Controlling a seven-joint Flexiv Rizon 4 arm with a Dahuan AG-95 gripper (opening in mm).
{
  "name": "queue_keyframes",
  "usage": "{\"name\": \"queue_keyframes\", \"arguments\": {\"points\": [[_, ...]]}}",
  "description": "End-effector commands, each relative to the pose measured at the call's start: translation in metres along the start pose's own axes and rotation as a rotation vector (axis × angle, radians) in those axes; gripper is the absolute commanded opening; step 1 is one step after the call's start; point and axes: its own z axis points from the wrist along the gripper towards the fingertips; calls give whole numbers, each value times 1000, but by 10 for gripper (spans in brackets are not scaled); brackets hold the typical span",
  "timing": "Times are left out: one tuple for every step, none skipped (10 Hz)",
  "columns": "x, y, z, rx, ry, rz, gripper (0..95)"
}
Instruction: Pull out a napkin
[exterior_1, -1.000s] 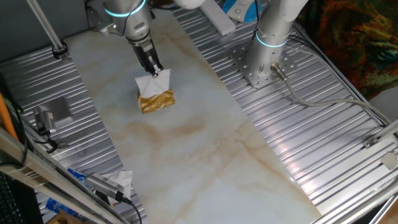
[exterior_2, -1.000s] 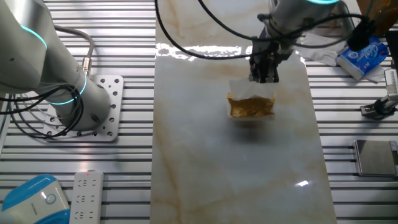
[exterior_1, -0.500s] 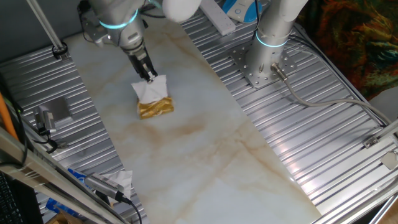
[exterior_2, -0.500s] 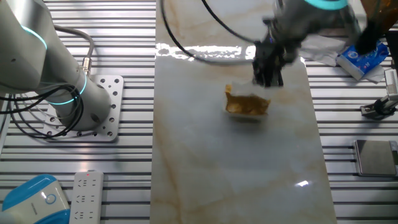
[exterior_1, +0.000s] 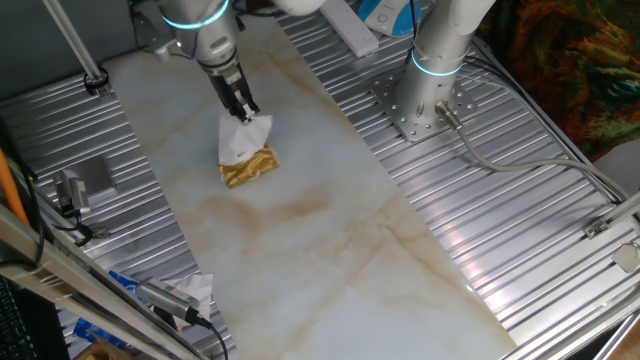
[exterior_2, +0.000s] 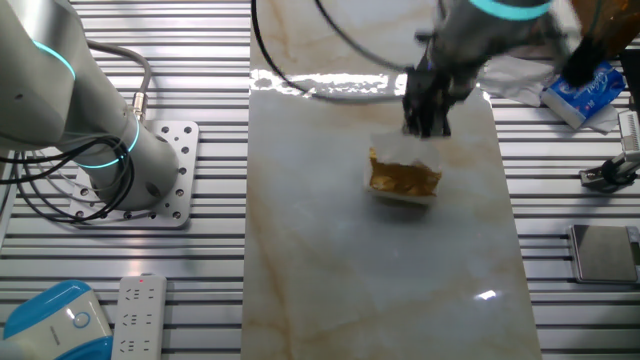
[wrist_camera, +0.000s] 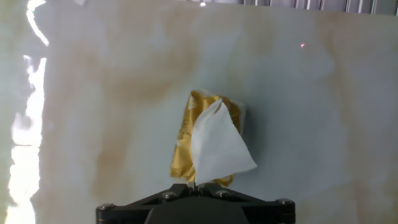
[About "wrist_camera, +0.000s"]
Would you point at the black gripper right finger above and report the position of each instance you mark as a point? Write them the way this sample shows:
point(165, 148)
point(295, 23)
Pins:
point(267, 213)

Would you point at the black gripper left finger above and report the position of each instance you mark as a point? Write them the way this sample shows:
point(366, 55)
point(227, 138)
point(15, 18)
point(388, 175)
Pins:
point(124, 213)

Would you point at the white paper napkin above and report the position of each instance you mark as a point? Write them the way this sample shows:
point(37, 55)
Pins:
point(217, 146)

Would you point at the gold tissue pack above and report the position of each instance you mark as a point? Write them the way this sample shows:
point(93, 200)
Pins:
point(183, 149)

